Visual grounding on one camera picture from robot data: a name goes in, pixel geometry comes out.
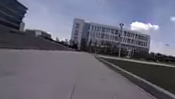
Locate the white building with window grid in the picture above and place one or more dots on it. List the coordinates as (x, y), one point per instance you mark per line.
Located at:
(111, 37)

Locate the tall lamp pole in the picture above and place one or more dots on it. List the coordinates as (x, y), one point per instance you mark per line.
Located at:
(120, 40)

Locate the grey concrete slab pavement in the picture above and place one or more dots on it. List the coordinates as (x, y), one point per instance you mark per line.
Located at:
(70, 80)

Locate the low grey building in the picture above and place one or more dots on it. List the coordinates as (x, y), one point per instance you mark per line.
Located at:
(37, 33)

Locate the wide grey stone steps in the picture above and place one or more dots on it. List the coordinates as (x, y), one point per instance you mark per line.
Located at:
(9, 38)

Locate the grey stone kerb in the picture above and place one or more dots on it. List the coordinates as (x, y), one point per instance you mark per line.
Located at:
(156, 90)

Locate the dark green lawn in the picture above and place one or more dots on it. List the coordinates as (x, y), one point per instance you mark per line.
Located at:
(165, 78)

